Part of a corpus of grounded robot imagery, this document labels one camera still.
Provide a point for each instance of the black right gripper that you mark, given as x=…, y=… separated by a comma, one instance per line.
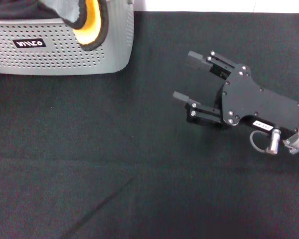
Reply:
x=244, y=99

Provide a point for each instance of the yellow and grey towel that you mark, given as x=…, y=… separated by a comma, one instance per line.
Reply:
x=89, y=25

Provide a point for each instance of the grey perforated storage box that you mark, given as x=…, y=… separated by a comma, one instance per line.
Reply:
x=52, y=59

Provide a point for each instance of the dark cloth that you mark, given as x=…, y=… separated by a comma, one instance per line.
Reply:
x=15, y=10

